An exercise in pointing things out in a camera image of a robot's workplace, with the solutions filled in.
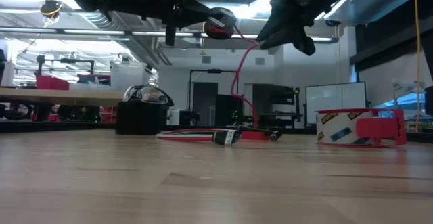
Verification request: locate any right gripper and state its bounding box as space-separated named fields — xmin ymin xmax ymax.
xmin=258 ymin=0 xmax=325 ymax=56

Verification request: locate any red wire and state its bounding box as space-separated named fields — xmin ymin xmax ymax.
xmin=204 ymin=20 xmax=261 ymax=130

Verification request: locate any black shelving unit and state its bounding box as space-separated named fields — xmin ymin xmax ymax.
xmin=252 ymin=83 xmax=302 ymax=129

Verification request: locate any whiteboard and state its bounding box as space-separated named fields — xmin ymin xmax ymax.
xmin=305 ymin=81 xmax=368 ymax=125

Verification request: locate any clear plastic storage box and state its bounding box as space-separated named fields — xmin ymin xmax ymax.
xmin=110 ymin=61 xmax=152 ymax=91

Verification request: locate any black equipment cabinet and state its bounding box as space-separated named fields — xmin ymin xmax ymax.
xmin=214 ymin=94 xmax=244 ymax=127

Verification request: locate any white box device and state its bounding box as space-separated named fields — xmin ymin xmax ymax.
xmin=168 ymin=108 xmax=192 ymax=126

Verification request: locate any printed tape roll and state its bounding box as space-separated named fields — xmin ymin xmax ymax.
xmin=316 ymin=111 xmax=375 ymax=145

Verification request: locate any red tape dispenser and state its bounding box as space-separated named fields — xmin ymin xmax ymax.
xmin=315 ymin=108 xmax=408 ymax=148

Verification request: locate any red plastic bin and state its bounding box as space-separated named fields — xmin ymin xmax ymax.
xmin=35 ymin=74 xmax=70 ymax=91

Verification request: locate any black gantry frame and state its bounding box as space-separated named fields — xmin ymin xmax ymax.
xmin=188 ymin=68 xmax=240 ymax=127
xmin=36 ymin=54 xmax=95 ymax=76

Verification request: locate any multicoloured wire harness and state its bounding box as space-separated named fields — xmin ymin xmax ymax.
xmin=155 ymin=128 xmax=243 ymax=146

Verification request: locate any ceiling cable reel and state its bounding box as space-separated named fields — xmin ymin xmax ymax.
xmin=39 ymin=0 xmax=64 ymax=27

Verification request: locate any rolling metal frame workbench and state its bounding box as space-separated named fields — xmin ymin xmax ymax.
xmin=0 ymin=87 xmax=124 ymax=123

